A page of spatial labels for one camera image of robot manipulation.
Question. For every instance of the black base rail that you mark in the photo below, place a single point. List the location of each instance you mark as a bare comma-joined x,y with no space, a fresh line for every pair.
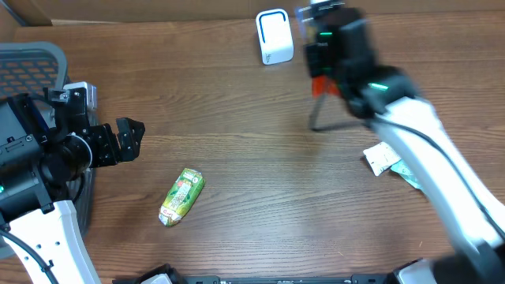
167,274

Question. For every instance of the green snack pouch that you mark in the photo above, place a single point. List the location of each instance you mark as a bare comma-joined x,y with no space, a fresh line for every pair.
181,197

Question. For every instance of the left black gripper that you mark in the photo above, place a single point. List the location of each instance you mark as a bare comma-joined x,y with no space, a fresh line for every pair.
103,145

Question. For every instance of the white tube gold cap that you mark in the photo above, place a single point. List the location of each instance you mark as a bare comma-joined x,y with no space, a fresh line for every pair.
381,157

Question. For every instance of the orange spaghetti packet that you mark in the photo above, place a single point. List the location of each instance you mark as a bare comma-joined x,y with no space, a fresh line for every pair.
315,40

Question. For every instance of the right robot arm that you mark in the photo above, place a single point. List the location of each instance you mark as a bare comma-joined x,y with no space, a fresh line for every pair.
392,106

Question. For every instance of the grey plastic mesh basket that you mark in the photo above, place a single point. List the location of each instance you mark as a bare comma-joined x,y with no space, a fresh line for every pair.
30,67

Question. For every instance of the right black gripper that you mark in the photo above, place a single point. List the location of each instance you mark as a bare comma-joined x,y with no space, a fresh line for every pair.
312,60

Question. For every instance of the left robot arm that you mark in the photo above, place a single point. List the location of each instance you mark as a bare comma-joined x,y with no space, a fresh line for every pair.
47,141

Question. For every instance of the white barcode scanner stand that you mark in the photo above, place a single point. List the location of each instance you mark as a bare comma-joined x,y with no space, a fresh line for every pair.
275,37

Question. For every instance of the teal wipes packet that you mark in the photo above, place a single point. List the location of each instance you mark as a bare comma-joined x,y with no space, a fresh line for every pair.
404,172

